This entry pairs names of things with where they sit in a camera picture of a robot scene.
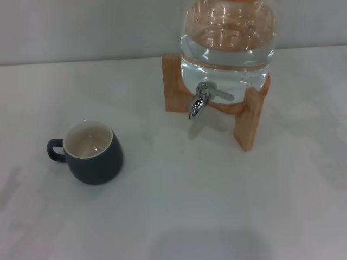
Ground chrome metal faucet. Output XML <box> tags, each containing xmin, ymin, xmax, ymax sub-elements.
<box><xmin>188</xmin><ymin>82</ymin><xmax>235</xmax><ymax>120</ymax></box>

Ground wooden dispenser stand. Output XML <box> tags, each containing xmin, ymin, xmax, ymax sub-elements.
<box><xmin>162</xmin><ymin>53</ymin><xmax>272</xmax><ymax>152</ymax></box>

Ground clear glass water dispenser jar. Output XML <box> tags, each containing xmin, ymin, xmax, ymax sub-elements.
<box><xmin>179</xmin><ymin>0</ymin><xmax>277</xmax><ymax>105</ymax></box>

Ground black ceramic cup white inside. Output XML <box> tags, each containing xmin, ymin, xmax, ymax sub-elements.
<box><xmin>46</xmin><ymin>120</ymin><xmax>124</xmax><ymax>185</ymax></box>

